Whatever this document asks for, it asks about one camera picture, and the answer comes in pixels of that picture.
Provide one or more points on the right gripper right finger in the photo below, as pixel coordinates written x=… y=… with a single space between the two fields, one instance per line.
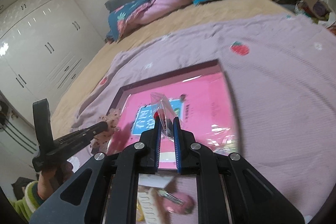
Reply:
x=193 y=158

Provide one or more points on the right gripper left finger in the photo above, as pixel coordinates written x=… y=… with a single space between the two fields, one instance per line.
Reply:
x=122 y=172

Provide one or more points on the white card clear bag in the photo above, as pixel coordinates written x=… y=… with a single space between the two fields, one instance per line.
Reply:
x=154 y=180

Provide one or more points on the cream claw hair clip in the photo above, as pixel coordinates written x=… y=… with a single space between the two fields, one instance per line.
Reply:
x=149 y=207

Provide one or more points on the dotted mesh hair bow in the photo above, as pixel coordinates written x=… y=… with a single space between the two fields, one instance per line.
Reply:
x=102 y=139

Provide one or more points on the pink fluffy hair clip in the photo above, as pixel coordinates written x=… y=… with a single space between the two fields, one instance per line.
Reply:
x=177 y=202

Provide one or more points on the clear bag red earrings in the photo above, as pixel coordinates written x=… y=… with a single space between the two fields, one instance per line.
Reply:
x=162 y=109

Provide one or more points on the green sleeve left forearm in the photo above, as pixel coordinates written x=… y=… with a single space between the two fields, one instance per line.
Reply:
x=30 y=202

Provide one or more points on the left hand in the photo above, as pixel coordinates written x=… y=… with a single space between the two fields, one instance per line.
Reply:
x=50 y=179

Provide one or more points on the pink book in tray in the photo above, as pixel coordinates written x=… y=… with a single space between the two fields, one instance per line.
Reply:
x=181 y=118

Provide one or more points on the shallow grey tray box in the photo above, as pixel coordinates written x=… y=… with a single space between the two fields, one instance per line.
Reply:
x=173 y=118

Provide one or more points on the white wardrobe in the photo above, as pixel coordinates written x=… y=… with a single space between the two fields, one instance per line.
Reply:
x=45 y=44

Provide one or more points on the lilac strawberry blanket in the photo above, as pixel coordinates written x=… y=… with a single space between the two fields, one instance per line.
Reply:
x=274 y=95

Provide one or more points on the beige bed sheet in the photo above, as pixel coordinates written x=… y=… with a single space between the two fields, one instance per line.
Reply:
x=94 y=72

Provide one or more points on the blue pink strawberry quilt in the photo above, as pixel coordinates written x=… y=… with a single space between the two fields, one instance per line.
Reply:
x=138 y=13

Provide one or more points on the bag of clothes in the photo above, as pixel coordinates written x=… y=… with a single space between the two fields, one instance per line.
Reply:
x=315 y=9

